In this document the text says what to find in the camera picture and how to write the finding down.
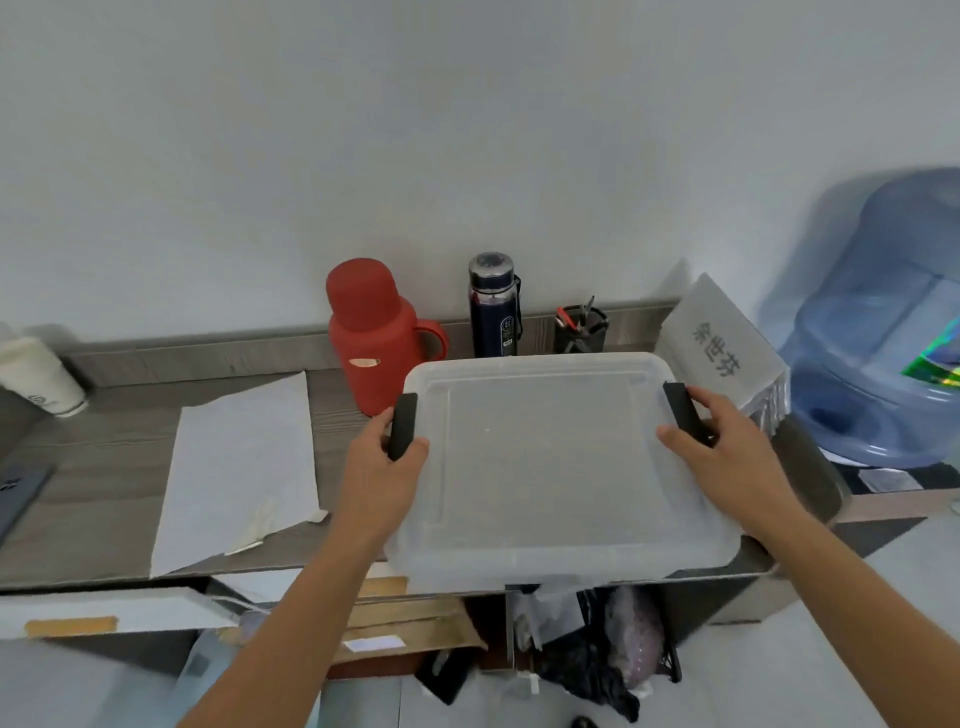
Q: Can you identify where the person's right hand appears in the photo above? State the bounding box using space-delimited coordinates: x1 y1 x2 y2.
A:
656 386 808 534

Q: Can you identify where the person's left hand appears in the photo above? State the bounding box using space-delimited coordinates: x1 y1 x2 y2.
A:
330 408 431 545

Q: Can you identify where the black box latch handle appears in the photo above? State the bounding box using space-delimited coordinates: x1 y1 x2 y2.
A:
663 381 714 447
386 392 419 462

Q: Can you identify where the clear plastic storage box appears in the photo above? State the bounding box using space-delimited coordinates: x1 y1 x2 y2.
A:
384 351 745 597

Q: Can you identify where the person's left forearm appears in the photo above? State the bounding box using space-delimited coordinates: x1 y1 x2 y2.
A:
176 517 400 728

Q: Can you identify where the person's right forearm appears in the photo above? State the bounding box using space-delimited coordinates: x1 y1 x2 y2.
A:
742 495 960 728

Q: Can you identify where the white paper name sign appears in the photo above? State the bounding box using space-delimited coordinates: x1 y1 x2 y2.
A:
655 273 791 438

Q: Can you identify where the red thermos jug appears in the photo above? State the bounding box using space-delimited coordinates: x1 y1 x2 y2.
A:
326 258 450 417

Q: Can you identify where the black mesh pen holder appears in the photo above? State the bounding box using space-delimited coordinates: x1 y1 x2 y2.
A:
554 303 610 355

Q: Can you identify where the dark blue water bottle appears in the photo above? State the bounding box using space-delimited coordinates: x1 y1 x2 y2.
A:
468 252 523 360

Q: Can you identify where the brown cardboard box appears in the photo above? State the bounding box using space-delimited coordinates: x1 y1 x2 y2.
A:
330 573 489 670

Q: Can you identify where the white paper sheet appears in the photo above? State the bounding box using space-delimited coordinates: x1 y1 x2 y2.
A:
150 371 330 579

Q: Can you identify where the pink plastic bag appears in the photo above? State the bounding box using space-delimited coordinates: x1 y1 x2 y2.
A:
603 585 666 691

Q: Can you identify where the clear plastic bag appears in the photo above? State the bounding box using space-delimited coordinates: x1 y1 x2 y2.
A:
513 577 588 654

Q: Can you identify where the white paper label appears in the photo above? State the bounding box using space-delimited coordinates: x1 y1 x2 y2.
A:
858 468 924 495

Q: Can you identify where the large blue water jug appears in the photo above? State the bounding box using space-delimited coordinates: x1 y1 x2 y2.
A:
780 166 960 470

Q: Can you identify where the black plastic bag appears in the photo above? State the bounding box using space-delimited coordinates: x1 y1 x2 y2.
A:
525 585 682 723

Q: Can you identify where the dark water jug stand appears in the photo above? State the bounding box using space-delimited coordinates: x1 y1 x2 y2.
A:
819 448 960 496

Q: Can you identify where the pale blue plastic bag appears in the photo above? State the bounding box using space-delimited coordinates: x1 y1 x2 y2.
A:
171 609 324 728

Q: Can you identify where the white foam board with tape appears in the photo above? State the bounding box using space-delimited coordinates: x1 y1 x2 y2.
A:
0 587 242 641

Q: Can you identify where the white paper cup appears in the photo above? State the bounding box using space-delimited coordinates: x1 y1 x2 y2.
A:
0 336 90 418

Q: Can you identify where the dark grey phone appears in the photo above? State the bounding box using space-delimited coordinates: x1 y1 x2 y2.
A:
0 461 56 546

